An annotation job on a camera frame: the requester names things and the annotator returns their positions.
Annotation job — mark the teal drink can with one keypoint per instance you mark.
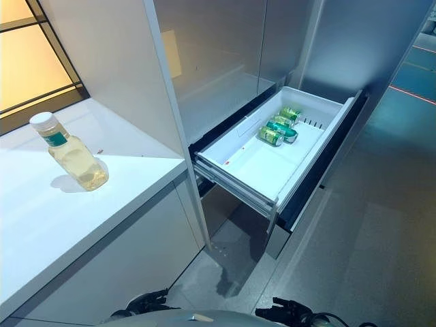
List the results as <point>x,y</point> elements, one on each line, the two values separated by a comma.
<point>284,131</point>

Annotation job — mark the grey robot torso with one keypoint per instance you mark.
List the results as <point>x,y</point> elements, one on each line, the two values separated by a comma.
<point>190,320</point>

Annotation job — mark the tea bottle with white cap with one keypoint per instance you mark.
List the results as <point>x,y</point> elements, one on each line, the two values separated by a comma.
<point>78,163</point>

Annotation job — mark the light green drink can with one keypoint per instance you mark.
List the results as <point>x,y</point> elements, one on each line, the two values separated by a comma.
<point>289,113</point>
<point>281,120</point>
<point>270,135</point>

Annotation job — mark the stainless steel fridge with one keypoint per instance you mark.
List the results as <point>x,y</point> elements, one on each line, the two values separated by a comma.
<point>221,51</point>

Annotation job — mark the white tall side panel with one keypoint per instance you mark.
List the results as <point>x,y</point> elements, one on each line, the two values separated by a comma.
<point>112,68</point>

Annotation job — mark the black framed glowing window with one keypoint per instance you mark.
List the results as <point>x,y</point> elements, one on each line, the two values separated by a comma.
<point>27,68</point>

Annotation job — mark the white counter cabinet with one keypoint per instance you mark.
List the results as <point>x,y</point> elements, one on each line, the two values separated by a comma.
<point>102,265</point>

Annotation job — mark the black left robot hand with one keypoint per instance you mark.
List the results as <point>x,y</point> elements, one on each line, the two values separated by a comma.
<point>150,298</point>

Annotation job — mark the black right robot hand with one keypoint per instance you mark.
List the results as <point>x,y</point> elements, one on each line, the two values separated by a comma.
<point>289,313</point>

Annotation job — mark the white fridge drawer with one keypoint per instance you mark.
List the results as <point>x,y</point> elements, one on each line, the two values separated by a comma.
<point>259,163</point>

